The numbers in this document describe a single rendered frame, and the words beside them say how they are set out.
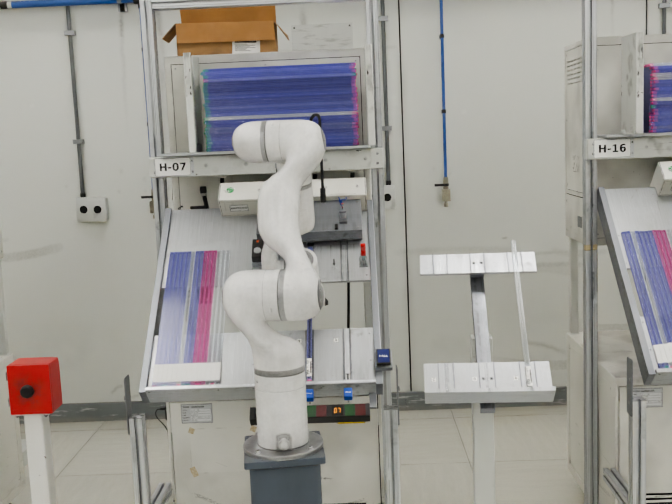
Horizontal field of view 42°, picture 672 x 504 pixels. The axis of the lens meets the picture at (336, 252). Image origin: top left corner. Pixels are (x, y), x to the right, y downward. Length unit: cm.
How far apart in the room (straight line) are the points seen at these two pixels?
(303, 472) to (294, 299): 40
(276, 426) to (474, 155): 263
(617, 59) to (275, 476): 188
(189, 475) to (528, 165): 237
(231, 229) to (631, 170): 140
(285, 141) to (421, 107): 234
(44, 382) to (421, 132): 236
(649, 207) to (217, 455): 163
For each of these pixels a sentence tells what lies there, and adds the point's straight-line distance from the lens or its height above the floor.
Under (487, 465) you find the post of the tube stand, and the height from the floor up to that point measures 45.
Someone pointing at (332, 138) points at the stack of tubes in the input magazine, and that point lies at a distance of 286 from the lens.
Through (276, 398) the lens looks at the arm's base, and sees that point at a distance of 202.
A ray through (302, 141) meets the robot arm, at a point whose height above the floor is 141.
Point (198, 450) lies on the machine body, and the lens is 295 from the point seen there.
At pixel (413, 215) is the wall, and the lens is 440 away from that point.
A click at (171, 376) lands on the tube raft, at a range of 259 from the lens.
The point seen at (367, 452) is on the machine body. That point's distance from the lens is 291.
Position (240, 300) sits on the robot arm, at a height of 106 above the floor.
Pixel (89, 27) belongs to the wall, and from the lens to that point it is 459.
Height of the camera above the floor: 142
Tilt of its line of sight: 8 degrees down
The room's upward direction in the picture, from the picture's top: 2 degrees counter-clockwise
